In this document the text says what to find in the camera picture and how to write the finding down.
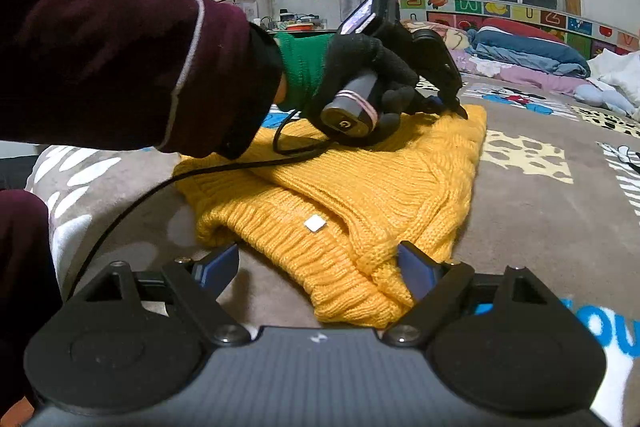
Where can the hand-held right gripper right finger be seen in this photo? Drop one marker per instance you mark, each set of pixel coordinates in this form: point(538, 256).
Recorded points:
point(416, 274)

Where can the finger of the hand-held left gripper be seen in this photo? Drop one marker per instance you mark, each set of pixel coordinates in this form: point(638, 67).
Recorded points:
point(452, 106)

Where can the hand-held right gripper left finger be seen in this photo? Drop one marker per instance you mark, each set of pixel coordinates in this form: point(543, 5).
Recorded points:
point(219, 264)

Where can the yellow knit sweater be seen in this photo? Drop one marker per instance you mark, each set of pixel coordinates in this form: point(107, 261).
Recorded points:
point(350, 202)

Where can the person's left forearm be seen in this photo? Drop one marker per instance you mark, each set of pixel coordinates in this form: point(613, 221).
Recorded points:
point(110, 57)

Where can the person's left hand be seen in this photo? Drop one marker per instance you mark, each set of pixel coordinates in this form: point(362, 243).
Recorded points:
point(355, 54)

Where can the pile of folded bedding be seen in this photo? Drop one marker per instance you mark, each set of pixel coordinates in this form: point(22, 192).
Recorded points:
point(515, 77)

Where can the red pillow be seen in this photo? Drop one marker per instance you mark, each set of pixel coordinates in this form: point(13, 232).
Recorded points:
point(520, 29)

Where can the blue quilt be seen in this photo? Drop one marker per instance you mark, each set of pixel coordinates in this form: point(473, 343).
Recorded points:
point(530, 52)

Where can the colourful alphabet foam panel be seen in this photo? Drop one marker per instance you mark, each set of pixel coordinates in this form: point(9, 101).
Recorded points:
point(550, 18)

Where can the grey printed blanket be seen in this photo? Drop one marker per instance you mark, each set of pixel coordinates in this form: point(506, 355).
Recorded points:
point(540, 207)

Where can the cluttered desk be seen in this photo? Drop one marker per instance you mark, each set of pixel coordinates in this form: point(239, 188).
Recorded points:
point(295, 23)

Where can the light blue cloth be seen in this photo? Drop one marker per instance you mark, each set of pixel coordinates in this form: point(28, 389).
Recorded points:
point(602, 99)

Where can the white cloth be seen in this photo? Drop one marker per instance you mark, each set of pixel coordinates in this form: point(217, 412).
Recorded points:
point(620, 74)

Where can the person's leg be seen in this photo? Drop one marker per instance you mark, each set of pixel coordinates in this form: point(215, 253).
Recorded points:
point(22, 287)

